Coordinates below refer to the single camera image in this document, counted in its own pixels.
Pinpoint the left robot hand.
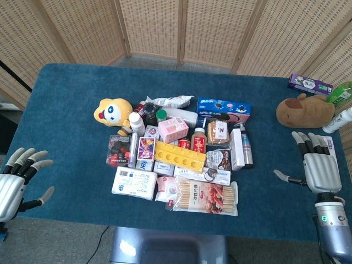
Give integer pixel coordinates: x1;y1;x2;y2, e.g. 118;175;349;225
0;147;55;223

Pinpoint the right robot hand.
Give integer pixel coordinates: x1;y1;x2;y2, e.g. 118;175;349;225
273;131;342;194

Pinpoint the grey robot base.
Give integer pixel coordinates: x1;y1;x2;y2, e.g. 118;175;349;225
108;226;229;264

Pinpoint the yellow monkey plush toy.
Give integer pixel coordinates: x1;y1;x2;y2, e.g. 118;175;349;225
93;97;134;135

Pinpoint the white blue flat box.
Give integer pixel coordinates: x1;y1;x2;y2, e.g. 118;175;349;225
322;135;339;163

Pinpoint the white bottle with label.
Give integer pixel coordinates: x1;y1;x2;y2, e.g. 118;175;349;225
322;107;352;134

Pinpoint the brown capybara plush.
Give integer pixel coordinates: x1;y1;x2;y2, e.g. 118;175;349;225
276;93;336;129

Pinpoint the green plastic bottle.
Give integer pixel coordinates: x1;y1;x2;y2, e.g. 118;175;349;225
325;81;352;107

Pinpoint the blue table cloth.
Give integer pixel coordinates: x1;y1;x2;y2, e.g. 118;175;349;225
5;63;348;243

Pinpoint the grey spray can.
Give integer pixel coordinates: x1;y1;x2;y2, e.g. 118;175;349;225
235;122;255;169

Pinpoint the purple toothpaste box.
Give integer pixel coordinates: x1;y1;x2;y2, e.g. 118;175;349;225
287;73;334;97

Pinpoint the white tall box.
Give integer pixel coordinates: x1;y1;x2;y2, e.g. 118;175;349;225
229;128;246;171

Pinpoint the chocolate snack packet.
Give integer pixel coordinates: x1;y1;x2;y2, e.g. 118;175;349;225
205;148;232;172

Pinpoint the packaged bread snack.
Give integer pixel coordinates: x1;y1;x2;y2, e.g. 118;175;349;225
206;118;230;146

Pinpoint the red black toy package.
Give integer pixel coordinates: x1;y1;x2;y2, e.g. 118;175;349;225
106;134;132;167

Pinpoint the blue oreo cookie box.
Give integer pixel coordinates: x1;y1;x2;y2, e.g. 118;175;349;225
196;97;251;123

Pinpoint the white long box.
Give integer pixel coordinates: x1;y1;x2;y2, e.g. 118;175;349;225
173;166;232;186

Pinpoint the disposable chopsticks pack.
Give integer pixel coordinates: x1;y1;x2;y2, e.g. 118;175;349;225
165;179;239;217

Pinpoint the white tissue pack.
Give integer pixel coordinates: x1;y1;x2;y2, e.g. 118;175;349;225
111;166;158;201

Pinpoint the brown milk tea bottle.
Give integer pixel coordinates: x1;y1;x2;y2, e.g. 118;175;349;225
190;126;207;154

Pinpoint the white purple tube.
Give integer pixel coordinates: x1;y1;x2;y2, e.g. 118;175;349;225
128;132;139;169

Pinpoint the blue white small box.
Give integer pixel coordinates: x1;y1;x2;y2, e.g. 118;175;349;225
135;159;155;172

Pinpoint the purple playing card box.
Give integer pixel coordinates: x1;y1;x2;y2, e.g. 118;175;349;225
136;136;156;161

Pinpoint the yellow egg tray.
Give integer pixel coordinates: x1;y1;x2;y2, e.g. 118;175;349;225
153;140;207;173

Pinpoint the white pill bottle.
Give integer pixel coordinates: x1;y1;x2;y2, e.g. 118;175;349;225
128;112;146;137

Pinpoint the white plastic wrapped roll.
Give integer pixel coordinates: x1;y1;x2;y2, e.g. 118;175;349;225
161;107;199;129

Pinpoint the pink carton box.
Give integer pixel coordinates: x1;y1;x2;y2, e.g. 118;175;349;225
157;116;190;144

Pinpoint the pink white pouch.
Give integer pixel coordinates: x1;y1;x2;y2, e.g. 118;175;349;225
155;175;178;202

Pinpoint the dark glass jar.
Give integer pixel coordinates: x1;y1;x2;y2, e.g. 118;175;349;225
142;102;159;127

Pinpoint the white snack bag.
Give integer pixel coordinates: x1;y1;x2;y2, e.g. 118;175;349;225
145;95;195;109

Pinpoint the woven folding screen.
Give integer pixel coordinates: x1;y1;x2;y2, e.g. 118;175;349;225
0;0;352;171

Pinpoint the black cable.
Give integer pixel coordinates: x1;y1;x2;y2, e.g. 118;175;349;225
82;225;111;264

